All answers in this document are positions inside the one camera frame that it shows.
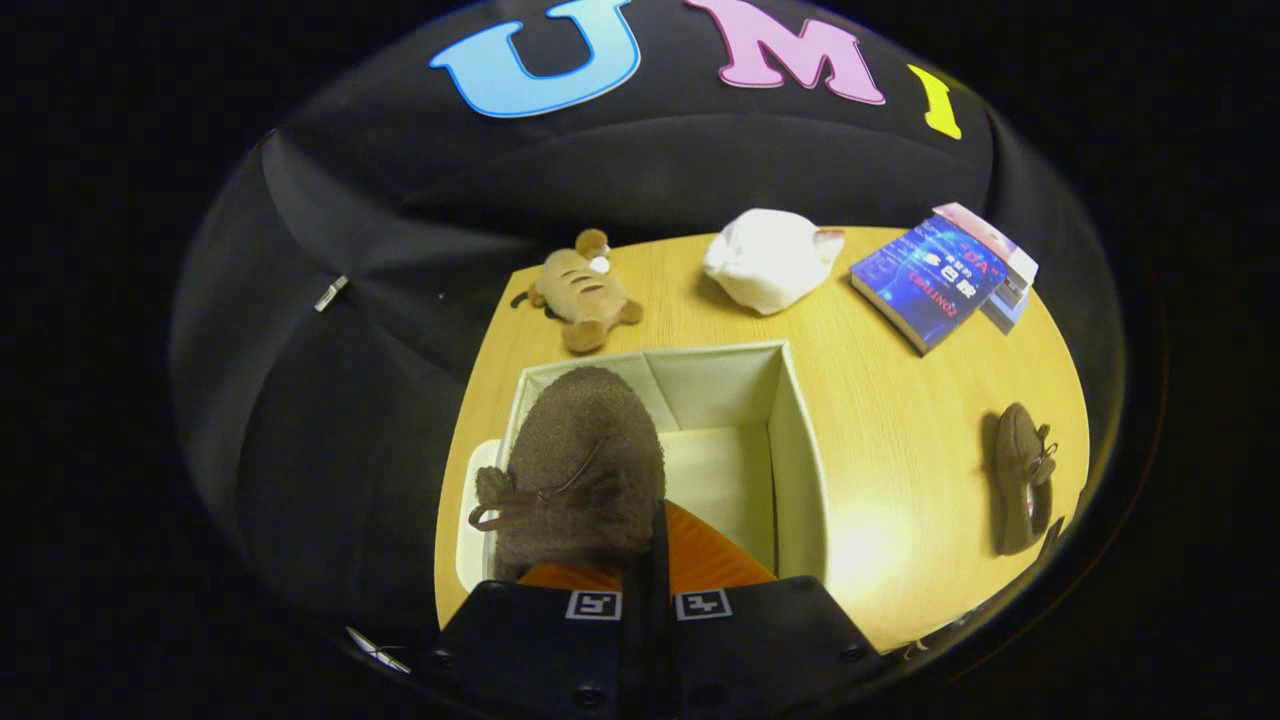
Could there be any brown striped plush toy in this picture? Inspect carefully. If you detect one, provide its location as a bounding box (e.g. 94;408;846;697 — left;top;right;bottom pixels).
510;228;646;354

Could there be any light blue book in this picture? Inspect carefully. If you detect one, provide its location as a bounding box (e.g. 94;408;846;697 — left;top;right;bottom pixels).
980;270;1037;336

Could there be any grey fabric storage box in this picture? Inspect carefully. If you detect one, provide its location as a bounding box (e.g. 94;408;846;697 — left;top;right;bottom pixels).
455;340;831;603

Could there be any blue cover book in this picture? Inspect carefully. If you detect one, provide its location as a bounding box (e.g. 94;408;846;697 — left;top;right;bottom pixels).
850;215;1007;357

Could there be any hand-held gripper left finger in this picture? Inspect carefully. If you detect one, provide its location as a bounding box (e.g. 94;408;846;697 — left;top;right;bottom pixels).
415;560;646;720

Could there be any brown fluffy shoe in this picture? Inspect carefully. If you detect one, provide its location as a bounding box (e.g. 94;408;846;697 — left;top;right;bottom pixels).
993;402;1059;557
468;366;668;586

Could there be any white plush toy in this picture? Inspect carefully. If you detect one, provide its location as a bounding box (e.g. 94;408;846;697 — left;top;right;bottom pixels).
702;208;846;317

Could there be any black backdrop cloth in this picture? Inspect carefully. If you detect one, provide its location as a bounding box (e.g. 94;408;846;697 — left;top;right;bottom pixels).
170;0;1126;641

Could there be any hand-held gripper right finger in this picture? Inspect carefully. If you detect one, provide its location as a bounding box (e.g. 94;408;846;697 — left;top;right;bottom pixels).
650;500;888;720

